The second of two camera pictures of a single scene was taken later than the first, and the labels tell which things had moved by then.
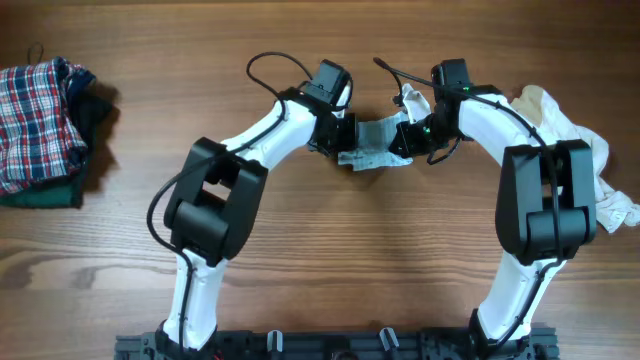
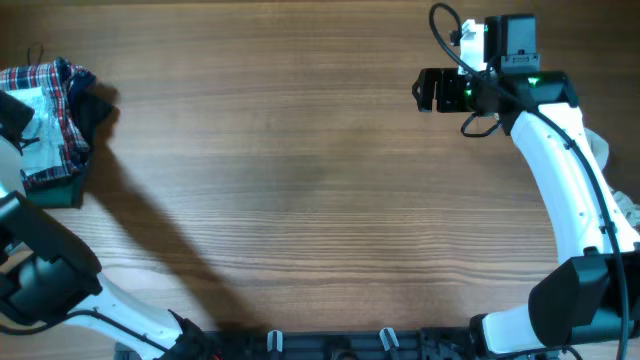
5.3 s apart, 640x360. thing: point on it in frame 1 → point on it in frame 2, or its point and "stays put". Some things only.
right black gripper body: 423,136 → 456,93
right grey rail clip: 385,340 stays put
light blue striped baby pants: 374,140 → 45,125
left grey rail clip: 279,339 stays put
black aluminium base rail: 540,343 stays put
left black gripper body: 340,135 → 13,111
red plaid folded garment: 40,134 stays put
